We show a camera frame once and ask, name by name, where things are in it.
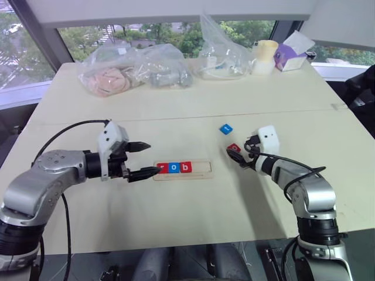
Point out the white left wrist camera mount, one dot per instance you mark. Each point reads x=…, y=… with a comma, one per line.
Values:
x=110, y=134

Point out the red letter block b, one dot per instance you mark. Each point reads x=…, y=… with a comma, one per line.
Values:
x=186, y=167

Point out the black chair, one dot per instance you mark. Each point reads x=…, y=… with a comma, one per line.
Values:
x=361, y=87

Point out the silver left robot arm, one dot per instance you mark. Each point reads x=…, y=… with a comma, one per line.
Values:
x=49, y=172

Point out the plastic bag with pink items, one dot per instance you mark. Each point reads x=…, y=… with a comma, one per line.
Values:
x=108, y=77

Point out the red letter block r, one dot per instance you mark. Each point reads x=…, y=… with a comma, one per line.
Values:
x=163, y=168

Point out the wooden letter tray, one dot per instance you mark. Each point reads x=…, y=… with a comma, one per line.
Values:
x=202, y=169

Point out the grey window pillar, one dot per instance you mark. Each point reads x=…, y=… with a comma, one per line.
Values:
x=38, y=32

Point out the blue letter block o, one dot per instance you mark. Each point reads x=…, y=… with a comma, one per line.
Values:
x=174, y=167

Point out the small black round object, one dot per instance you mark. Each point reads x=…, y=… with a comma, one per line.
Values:
x=310, y=54

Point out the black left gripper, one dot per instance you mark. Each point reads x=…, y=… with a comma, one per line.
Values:
x=117, y=167

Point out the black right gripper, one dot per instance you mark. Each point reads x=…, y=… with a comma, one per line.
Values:
x=253, y=146

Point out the blue letter block t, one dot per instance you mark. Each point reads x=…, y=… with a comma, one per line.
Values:
x=226, y=129

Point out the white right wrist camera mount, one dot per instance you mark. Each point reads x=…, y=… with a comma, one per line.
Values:
x=268, y=137

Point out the purple tissue box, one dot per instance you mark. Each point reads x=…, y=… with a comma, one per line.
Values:
x=288, y=57

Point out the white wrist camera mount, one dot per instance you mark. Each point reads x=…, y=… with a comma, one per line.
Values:
x=110, y=134
x=268, y=137

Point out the dark window post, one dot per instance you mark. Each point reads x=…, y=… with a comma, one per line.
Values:
x=288, y=29

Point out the tall clear plastic bag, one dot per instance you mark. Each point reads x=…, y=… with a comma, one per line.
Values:
x=219, y=52

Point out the cream plastic cup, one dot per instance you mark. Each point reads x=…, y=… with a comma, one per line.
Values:
x=265, y=55

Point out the plastic bag with grey items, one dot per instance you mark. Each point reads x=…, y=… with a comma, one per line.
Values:
x=168, y=74

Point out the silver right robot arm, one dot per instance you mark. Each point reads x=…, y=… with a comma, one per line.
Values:
x=310, y=190

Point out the red letter block o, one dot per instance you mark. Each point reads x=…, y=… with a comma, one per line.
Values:
x=234, y=147

